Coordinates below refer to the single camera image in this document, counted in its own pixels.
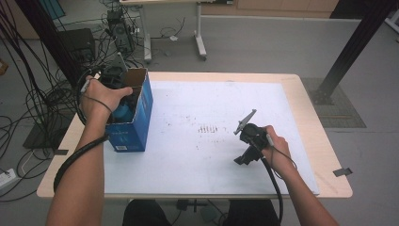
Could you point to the person's right leg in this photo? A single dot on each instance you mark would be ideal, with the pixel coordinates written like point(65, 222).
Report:
point(251, 215)

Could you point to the person's left leg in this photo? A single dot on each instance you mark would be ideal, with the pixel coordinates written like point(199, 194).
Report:
point(144, 215)

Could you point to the white power strip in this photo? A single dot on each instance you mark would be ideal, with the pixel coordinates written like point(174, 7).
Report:
point(7, 178)

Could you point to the black tape strip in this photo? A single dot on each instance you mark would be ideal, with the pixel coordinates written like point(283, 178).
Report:
point(342, 172)
point(60, 152)

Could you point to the white rolling desk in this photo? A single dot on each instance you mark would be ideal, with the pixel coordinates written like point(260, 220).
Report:
point(175, 19)

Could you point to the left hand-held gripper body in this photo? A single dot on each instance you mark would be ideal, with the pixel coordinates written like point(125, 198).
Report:
point(112, 77)

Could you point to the person's right hand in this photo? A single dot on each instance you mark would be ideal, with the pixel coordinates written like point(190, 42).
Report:
point(279, 152)

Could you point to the blue cardboard box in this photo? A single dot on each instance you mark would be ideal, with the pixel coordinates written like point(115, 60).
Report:
point(131, 135)

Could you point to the black metal stand post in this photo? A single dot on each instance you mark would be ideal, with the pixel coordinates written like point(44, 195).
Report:
point(354, 44)
point(47, 34)

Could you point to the person's leg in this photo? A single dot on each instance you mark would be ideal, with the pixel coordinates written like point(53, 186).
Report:
point(144, 215)
point(251, 215)

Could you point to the person's left hand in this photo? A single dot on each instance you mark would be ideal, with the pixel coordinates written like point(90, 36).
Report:
point(100, 99)

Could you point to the blue bottle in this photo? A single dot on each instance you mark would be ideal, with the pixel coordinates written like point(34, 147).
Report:
point(123, 113)

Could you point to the black equipment case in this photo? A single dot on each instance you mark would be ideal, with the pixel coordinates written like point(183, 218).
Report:
point(76, 44)

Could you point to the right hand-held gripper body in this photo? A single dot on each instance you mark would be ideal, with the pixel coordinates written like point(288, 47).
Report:
point(254, 136)

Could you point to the black stand base plate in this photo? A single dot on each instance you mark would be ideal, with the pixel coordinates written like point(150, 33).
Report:
point(40, 136)

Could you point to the white table mat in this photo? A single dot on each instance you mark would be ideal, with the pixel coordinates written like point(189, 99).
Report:
point(204, 166)

